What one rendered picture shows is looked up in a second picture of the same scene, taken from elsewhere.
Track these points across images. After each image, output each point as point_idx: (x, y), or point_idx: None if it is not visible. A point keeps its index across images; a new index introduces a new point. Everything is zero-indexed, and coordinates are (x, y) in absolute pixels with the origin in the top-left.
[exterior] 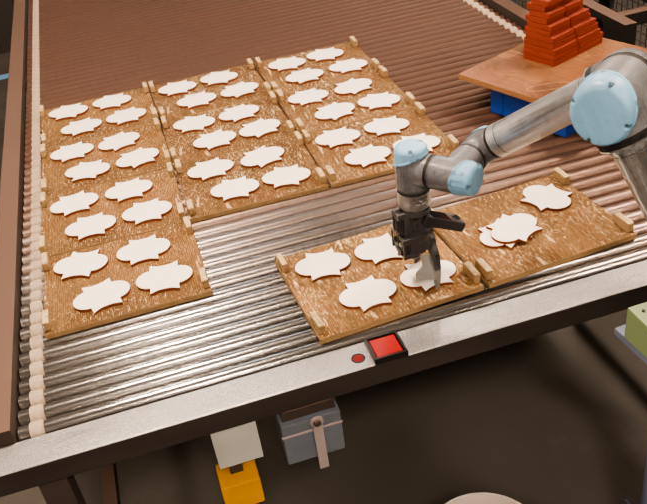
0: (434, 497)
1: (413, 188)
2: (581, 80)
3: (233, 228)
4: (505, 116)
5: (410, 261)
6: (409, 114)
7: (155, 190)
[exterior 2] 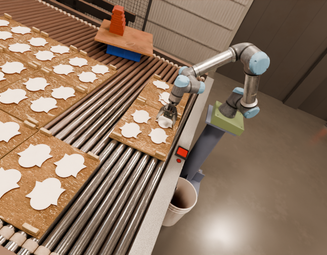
0: None
1: (183, 94)
2: (230, 52)
3: (63, 125)
4: (113, 54)
5: (153, 118)
6: (80, 55)
7: None
